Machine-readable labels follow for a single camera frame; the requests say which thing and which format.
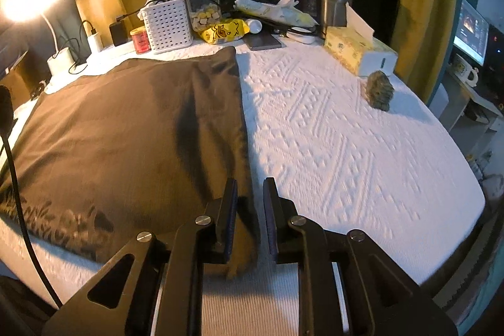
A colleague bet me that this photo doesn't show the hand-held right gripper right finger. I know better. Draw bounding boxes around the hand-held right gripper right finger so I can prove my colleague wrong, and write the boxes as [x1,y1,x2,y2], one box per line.
[262,177,459,336]

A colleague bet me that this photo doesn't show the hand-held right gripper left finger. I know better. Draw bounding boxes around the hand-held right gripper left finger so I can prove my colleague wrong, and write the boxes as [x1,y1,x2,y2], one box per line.
[41,178,239,336]

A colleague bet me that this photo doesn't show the brown t-shirt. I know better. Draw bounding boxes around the brown t-shirt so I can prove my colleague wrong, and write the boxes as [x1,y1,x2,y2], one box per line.
[0,47,262,277]

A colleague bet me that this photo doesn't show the cardboard box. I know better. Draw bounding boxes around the cardboard box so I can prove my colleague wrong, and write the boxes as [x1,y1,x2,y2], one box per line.
[0,52,34,102]

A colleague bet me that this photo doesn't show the white desk lamp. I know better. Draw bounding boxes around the white desk lamp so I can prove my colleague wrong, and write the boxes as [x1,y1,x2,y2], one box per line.
[0,0,76,76]

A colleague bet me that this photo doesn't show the white textured bedspread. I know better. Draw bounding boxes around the white textured bedspread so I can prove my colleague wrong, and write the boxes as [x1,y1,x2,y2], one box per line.
[0,43,486,336]

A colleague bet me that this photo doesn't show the dark curtain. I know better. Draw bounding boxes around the dark curtain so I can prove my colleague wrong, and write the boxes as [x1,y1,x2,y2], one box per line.
[16,0,89,61]

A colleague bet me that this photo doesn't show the white charger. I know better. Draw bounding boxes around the white charger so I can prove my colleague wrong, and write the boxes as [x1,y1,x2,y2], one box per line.
[87,33,104,53]

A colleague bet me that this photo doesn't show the white power strip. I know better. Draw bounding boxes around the white power strip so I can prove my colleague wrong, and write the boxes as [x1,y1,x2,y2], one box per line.
[77,45,138,65]

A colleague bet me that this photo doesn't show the black charger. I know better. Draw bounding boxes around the black charger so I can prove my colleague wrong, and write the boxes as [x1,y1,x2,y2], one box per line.
[109,21,130,46]

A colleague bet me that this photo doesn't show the red can with gold lid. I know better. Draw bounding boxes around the red can with gold lid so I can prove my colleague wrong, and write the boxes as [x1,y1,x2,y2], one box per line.
[130,27,152,55]

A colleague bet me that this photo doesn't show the grey stone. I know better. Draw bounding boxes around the grey stone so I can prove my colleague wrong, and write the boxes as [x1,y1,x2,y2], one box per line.
[363,70,395,111]

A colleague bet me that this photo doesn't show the dark phone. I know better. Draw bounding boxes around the dark phone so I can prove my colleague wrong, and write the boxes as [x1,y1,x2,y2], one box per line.
[242,32,283,51]

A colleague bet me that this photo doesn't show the white plastic basket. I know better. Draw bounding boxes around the white plastic basket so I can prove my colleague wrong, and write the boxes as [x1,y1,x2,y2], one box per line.
[140,0,194,54]

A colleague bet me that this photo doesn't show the white round case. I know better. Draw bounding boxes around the white round case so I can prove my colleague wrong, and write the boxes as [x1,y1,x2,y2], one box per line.
[285,27,318,44]

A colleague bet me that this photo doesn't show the yellow tissue box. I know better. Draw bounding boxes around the yellow tissue box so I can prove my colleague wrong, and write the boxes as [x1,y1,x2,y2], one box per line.
[324,1,398,77]

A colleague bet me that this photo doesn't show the yellow snack bag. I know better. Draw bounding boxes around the yellow snack bag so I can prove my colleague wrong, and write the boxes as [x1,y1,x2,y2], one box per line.
[199,18,250,45]

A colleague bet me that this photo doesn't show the soft tissue pack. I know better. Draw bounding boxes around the soft tissue pack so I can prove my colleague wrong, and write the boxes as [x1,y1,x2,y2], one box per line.
[235,0,319,26]

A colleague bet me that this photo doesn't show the glass jar with white lid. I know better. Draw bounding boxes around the glass jar with white lid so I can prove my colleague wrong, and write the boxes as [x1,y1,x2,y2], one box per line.
[183,0,221,33]

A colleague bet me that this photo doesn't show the steel tumbler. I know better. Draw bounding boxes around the steel tumbler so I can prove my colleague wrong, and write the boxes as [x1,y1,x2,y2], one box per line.
[317,0,354,39]

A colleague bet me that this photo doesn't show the white side desk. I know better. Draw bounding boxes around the white side desk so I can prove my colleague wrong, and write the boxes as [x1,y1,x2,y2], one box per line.
[429,60,502,157]

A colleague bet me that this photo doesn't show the white mug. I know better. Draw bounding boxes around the white mug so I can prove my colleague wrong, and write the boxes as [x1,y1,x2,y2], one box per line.
[457,54,480,85]

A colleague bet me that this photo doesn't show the computer monitor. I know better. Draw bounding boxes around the computer monitor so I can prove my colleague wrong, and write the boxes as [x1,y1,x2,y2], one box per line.
[453,0,491,67]

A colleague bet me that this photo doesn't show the thin black cable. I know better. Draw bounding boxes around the thin black cable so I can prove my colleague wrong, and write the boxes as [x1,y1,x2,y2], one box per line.
[55,20,97,65]

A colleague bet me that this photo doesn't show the braided black cable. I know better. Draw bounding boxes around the braided black cable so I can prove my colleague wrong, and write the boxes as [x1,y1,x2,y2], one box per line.
[0,131,64,309]

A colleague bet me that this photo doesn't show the black charger cable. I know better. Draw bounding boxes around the black charger cable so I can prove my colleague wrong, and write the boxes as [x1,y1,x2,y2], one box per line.
[116,0,221,22]

